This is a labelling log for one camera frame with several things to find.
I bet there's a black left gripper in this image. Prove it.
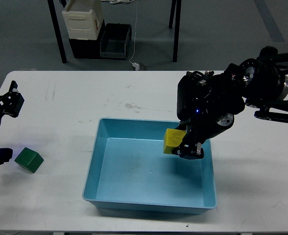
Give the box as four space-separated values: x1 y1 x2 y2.
0 80 24 165

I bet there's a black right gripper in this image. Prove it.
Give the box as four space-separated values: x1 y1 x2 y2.
171 71 245 160

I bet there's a yellow block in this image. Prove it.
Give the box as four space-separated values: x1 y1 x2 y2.
163 128 186 154

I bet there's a green block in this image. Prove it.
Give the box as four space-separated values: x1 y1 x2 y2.
14 147 44 173

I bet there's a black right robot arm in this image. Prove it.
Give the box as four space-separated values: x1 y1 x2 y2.
163 47 288 160

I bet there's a light blue plastic box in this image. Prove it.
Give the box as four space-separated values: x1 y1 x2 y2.
82 118 217 214

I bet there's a white power adapter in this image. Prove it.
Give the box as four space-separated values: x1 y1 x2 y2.
132 63 140 71

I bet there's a black crate under container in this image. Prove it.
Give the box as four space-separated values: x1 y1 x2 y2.
69 20 105 59

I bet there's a black storage bin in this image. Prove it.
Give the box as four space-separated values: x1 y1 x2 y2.
100 23 132 60

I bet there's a black right table leg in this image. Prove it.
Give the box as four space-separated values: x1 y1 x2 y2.
172 0 182 62

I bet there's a black table leg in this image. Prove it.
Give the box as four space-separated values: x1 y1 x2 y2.
168 0 177 28
47 0 67 64
172 0 182 62

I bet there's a black rear table leg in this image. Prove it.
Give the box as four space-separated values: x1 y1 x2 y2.
168 0 177 28

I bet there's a black left table leg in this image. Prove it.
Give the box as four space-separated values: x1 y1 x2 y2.
47 0 67 64

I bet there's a cream plastic container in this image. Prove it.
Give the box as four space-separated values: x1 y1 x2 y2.
62 0 103 40

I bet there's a white cable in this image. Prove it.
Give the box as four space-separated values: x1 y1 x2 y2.
100 0 139 65

